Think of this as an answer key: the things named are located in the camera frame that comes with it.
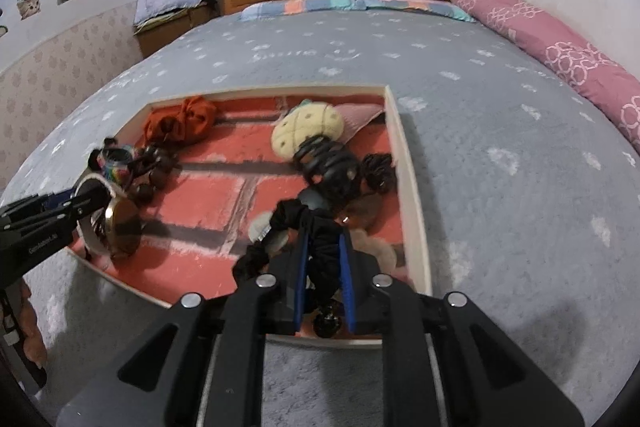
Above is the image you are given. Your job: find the brown glossy hair clip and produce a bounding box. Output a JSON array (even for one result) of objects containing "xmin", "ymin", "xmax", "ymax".
[{"xmin": 345, "ymin": 196, "xmax": 383, "ymax": 230}]

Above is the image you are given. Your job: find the cream scrunchie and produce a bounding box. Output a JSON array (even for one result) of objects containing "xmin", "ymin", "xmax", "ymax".
[{"xmin": 350, "ymin": 229, "xmax": 401, "ymax": 275}]

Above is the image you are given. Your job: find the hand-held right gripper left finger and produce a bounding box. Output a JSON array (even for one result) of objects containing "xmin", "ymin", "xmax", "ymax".
[{"xmin": 57, "ymin": 232, "xmax": 311, "ymax": 427}]

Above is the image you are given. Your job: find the wooden bead bracelet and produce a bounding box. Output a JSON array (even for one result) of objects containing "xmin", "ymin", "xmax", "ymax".
[{"xmin": 125, "ymin": 146, "xmax": 182, "ymax": 204}]

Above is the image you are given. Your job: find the white band wristwatch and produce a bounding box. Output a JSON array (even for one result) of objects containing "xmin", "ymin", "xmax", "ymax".
[{"xmin": 75, "ymin": 172, "xmax": 146, "ymax": 260}]

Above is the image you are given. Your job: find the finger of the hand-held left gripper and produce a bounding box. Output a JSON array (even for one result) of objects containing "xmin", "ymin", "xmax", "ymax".
[{"xmin": 0, "ymin": 178, "xmax": 118, "ymax": 233}]

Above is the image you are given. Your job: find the grey fleece blanket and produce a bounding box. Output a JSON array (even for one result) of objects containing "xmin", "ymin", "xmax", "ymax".
[{"xmin": 0, "ymin": 9, "xmax": 640, "ymax": 427}]

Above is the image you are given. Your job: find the small cream plush toy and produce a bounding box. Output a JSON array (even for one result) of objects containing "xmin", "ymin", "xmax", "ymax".
[{"xmin": 271, "ymin": 101, "xmax": 346, "ymax": 162}]

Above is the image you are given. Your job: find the person's left hand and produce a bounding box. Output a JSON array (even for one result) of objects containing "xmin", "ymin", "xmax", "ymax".
[{"xmin": 17, "ymin": 282, "xmax": 48, "ymax": 367}]

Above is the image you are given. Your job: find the pink patterned bolster pillow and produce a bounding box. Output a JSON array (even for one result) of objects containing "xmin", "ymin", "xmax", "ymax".
[{"xmin": 449, "ymin": 0, "xmax": 640, "ymax": 152}]

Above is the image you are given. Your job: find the black scrunchie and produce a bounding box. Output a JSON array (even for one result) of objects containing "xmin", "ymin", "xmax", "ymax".
[{"xmin": 232, "ymin": 199, "xmax": 351, "ymax": 340}]

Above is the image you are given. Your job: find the dark brown hair tie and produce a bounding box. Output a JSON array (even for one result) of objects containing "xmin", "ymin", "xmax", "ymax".
[{"xmin": 360, "ymin": 153, "xmax": 397, "ymax": 196}]

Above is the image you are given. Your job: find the pink fabric hair accessory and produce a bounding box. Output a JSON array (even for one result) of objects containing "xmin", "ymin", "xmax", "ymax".
[{"xmin": 334, "ymin": 103, "xmax": 386, "ymax": 142}]

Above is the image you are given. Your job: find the wooden nightstand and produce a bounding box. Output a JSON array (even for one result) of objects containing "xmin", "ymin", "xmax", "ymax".
[{"xmin": 132, "ymin": 0, "xmax": 221, "ymax": 60}]

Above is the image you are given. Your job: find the white tray with red lining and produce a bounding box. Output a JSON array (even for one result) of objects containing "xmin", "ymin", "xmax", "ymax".
[{"xmin": 67, "ymin": 84, "xmax": 433, "ymax": 348}]

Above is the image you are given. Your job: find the black braided bracelet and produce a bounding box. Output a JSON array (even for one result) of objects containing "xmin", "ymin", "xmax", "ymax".
[{"xmin": 292, "ymin": 136, "xmax": 363, "ymax": 212}]

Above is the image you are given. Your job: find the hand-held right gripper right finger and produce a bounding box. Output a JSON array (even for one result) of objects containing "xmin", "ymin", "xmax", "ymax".
[{"xmin": 339, "ymin": 229, "xmax": 586, "ymax": 427}]

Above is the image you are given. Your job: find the rainbow black hair claw clip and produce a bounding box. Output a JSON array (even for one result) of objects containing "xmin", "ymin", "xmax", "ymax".
[{"xmin": 90, "ymin": 138, "xmax": 137, "ymax": 184}]

